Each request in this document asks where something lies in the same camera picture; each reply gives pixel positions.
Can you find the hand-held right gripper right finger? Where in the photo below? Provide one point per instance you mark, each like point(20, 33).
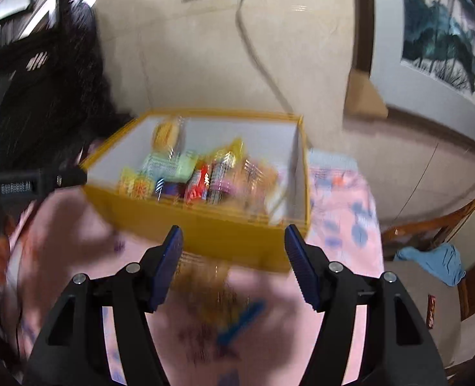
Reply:
point(302, 269)

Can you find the blue cloth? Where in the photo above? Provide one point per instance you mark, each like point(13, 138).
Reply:
point(438, 261)

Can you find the wooden armchair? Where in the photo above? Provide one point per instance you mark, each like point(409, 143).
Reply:
point(414, 289)

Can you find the small red snack packet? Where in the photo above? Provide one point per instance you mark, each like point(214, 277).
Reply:
point(432, 311)

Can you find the cardboard corner protector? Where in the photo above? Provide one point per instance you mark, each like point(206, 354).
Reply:
point(362, 96)

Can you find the framed lotus painting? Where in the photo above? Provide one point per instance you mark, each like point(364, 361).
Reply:
point(434, 36)

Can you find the clear bun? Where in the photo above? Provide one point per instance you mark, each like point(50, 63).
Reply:
point(167, 132)

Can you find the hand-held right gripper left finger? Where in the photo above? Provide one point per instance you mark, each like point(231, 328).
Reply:
point(169, 265)

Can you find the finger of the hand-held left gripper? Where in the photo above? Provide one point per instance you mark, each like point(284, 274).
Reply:
point(66, 177)

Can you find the pile of snack packets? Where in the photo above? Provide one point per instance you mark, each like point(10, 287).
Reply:
point(221, 185)

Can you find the pink floral blanket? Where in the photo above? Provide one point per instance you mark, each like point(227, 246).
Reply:
point(80, 249)

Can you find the yellow cardboard box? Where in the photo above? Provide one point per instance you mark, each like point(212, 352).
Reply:
point(221, 241)

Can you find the pale green snack pouch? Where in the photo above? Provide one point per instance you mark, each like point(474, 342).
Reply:
point(169, 165)

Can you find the dark carved wooden headboard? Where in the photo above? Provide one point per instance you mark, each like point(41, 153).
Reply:
point(52, 100)

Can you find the yellow cake wrapper with barcode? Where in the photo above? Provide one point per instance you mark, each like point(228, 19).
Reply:
point(225, 157)

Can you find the beige snack bag blue edge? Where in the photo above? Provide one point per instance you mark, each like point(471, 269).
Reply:
point(239, 321)

